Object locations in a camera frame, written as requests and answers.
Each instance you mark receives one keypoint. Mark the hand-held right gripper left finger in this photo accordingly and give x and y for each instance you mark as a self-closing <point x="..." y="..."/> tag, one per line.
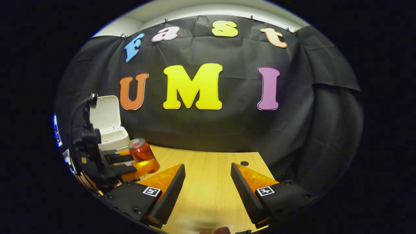
<point x="169" y="198"/>

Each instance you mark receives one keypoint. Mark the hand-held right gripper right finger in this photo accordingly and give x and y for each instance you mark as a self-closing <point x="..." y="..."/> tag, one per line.
<point x="247" y="195"/>

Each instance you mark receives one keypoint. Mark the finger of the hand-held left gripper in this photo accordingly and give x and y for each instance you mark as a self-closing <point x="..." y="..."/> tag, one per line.
<point x="120" y="158"/>
<point x="123" y="169"/>

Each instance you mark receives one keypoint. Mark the red pop can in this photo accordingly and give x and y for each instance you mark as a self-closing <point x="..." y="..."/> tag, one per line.
<point x="141" y="152"/>

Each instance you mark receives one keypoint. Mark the white desktop garbage bin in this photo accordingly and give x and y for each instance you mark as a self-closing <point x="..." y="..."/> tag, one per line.
<point x="105" y="113"/>

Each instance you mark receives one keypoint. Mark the wooden desktop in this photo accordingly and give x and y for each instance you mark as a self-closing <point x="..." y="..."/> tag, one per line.
<point x="208" y="182"/>

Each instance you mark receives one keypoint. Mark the computer monitor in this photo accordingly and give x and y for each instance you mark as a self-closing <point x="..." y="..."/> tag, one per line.
<point x="57" y="133"/>

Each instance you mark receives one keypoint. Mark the black backdrop cloth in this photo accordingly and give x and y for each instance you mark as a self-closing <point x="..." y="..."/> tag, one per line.
<point x="227" y="130"/>

